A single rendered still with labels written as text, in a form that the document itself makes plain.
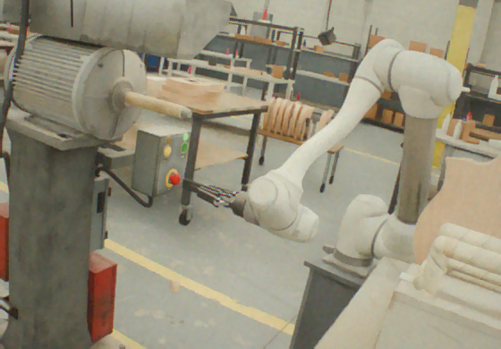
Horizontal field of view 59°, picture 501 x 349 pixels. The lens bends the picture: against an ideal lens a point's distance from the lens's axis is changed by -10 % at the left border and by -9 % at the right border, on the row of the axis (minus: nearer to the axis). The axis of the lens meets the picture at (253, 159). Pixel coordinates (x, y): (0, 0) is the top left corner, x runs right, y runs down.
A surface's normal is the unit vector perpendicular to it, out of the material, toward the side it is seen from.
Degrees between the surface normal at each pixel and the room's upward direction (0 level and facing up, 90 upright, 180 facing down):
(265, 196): 67
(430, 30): 90
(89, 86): 83
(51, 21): 90
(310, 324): 90
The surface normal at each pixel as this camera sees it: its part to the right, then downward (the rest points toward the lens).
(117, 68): 0.86, 0.15
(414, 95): -0.69, 0.43
